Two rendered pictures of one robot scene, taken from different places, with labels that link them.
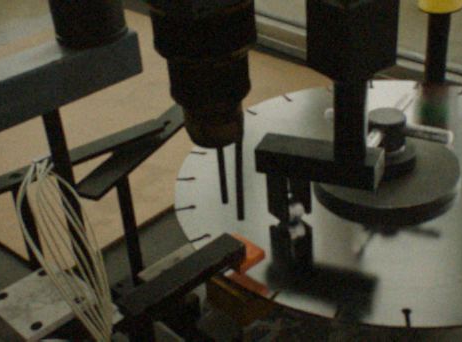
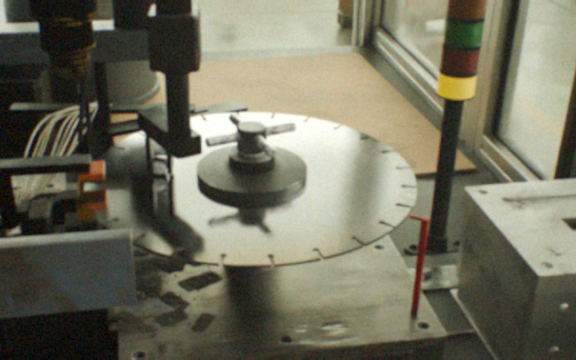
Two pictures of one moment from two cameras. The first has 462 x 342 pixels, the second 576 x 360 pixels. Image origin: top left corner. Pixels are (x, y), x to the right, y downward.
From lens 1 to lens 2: 0.50 m
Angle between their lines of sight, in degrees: 26
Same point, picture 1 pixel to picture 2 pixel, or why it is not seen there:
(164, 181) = not seen: hidden behind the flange
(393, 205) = (218, 186)
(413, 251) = (196, 213)
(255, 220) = (142, 167)
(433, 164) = (278, 176)
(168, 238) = not seen: hidden behind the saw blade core
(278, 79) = (415, 140)
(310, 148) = (164, 121)
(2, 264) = not seen: hidden behind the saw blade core
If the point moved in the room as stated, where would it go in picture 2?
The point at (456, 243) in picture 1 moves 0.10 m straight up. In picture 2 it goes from (227, 220) to (225, 118)
